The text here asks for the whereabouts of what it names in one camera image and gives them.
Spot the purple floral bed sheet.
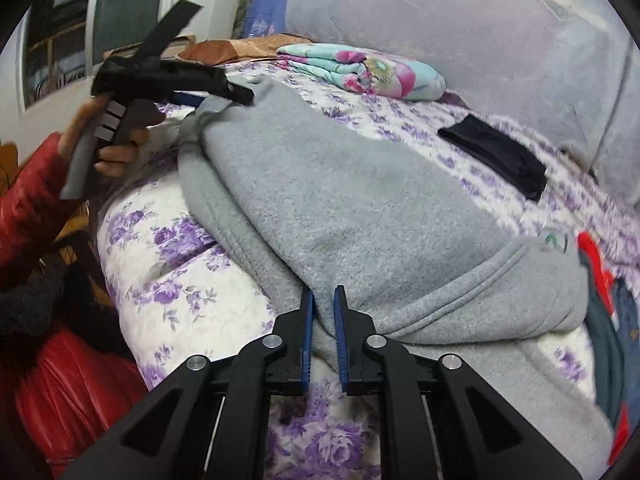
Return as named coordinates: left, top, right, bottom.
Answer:
left=95, top=72, right=640, bottom=480

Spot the person's red jacket torso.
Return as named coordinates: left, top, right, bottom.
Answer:
left=0, top=320, right=153, bottom=480

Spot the red garment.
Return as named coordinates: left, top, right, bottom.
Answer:
left=576, top=231, right=632, bottom=467

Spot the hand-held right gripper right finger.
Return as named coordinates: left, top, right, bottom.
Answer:
left=334, top=285, right=583, bottom=480

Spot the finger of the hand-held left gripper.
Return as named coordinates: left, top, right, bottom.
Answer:
left=210, top=67, right=256, bottom=107
left=169, top=90, right=210, bottom=109

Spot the black folded cloth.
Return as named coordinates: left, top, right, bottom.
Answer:
left=437, top=114, right=548, bottom=202

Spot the grey sweatshirt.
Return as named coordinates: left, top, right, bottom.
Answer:
left=177, top=74, right=617, bottom=480

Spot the folded turquoise floral blanket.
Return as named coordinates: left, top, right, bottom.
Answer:
left=276, top=42, right=447, bottom=101

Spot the brown orange pillow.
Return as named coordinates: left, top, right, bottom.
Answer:
left=179, top=34, right=313, bottom=67

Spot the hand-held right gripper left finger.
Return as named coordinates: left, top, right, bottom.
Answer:
left=60, top=287, right=316, bottom=480

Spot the dark teal garment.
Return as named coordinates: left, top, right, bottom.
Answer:
left=579, top=250, right=628, bottom=428

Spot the black knit scarf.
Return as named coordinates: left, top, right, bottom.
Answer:
left=0, top=252, right=118, bottom=353

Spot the person's left forearm red sleeve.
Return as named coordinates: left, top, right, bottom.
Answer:
left=0, top=132, right=92, bottom=283

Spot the window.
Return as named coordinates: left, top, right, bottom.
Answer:
left=22, top=0, right=168, bottom=111

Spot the lavender embossed bedding cover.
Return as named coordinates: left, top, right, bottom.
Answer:
left=280, top=0, right=640, bottom=211

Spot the person's left hand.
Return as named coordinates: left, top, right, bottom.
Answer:
left=57, top=96, right=167, bottom=179

